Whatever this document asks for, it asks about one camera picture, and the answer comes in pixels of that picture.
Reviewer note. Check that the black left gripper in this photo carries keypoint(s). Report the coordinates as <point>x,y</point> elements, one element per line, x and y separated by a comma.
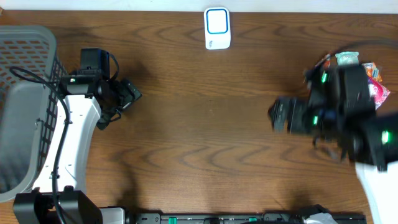
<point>125,97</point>

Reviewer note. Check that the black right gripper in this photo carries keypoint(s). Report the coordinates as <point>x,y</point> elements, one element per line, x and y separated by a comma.
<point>333,58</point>

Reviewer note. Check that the teal snack packet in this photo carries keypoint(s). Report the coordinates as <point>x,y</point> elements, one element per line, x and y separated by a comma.
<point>347,58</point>

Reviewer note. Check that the purple red snack packet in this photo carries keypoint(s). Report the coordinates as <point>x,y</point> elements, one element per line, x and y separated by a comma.
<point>378,92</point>

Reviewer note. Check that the small orange snack packet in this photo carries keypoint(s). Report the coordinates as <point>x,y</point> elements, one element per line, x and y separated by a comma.
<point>372,71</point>

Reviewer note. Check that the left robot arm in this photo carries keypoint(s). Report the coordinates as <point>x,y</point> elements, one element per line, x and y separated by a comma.
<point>86,102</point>

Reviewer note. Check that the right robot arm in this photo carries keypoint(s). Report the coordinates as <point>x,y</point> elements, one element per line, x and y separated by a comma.
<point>340,115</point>

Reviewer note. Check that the white barcode scanner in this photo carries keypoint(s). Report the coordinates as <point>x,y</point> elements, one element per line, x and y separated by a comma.
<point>217,28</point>

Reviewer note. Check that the grey plastic basket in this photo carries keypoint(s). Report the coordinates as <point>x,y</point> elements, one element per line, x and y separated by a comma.
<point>28,110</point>

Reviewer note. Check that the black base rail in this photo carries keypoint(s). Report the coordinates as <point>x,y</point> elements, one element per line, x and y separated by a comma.
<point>278,218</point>

